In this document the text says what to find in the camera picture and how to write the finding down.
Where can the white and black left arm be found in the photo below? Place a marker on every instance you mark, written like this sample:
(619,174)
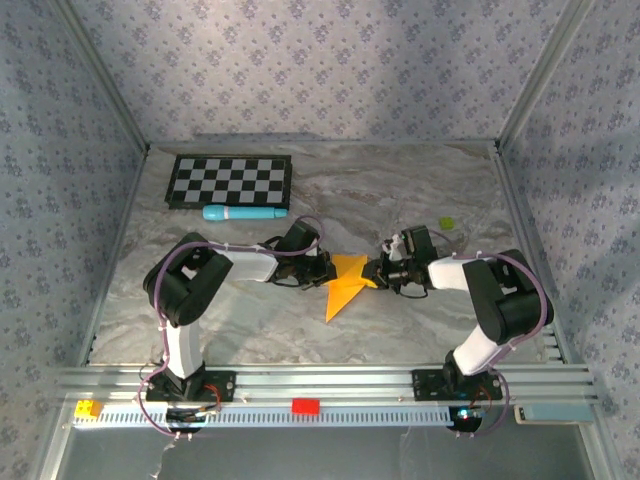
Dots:
(250,262)

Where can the black and white chessboard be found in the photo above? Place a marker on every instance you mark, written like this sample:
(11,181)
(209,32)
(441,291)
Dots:
(230,180)

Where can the small green block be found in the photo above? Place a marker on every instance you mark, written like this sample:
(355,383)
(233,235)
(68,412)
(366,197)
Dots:
(446,223)

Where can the aluminium mounting rail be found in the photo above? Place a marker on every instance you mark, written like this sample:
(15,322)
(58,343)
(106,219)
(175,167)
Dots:
(325,382)

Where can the aluminium back rail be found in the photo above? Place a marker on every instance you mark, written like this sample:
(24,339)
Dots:
(350,140)

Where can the yellow block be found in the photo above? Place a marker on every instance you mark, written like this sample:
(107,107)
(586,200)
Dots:
(87,409)

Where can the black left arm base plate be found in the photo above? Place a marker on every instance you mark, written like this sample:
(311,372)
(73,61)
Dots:
(225,385)

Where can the red block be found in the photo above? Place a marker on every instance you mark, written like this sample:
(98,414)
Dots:
(305,406)

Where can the aluminium side rail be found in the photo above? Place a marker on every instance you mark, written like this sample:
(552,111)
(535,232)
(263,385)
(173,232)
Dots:
(517,200)
(128,215)

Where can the aluminium corner post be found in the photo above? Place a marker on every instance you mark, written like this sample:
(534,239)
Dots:
(104,75)
(541,75)

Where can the orange paper sheet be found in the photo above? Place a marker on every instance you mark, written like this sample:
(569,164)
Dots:
(345,285)

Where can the black controller board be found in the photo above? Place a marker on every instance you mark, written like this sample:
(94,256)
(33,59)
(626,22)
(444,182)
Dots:
(185,415)
(465,417)

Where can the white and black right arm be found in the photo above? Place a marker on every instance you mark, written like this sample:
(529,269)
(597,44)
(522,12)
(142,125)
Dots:
(447,272)

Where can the light blue marker pen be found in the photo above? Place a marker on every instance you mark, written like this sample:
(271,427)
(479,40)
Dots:
(250,214)

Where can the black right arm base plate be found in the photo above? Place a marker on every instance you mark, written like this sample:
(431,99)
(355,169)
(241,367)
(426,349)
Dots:
(425,385)

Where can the grey-blue flat box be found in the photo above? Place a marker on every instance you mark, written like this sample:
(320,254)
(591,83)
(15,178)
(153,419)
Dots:
(555,414)

